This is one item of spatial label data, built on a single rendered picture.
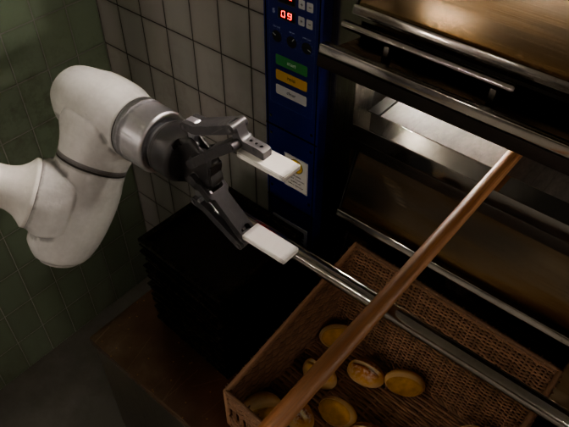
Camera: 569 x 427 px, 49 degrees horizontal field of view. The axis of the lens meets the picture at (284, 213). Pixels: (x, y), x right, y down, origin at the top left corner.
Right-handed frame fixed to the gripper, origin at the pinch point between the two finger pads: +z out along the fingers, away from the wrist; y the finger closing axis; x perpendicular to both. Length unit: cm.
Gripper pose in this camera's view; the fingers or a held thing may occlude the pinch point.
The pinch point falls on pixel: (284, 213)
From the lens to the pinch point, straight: 74.5
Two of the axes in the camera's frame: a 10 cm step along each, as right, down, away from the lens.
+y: 0.0, 7.1, 7.0
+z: 7.7, 4.5, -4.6
